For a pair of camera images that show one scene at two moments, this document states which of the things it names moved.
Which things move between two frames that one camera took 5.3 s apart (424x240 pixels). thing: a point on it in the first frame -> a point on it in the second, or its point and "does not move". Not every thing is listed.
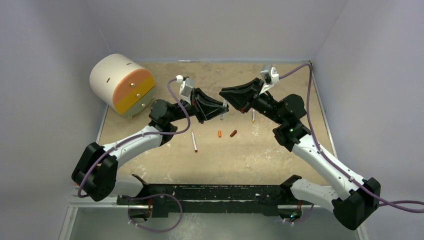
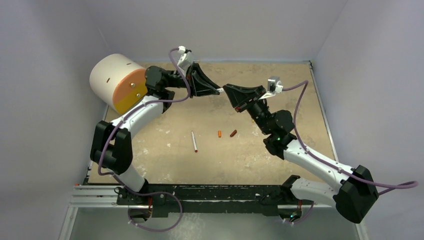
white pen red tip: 194,142 does not move
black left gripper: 205,114 -> 194,81
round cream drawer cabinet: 122,84 does not move
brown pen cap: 233,133 does not move
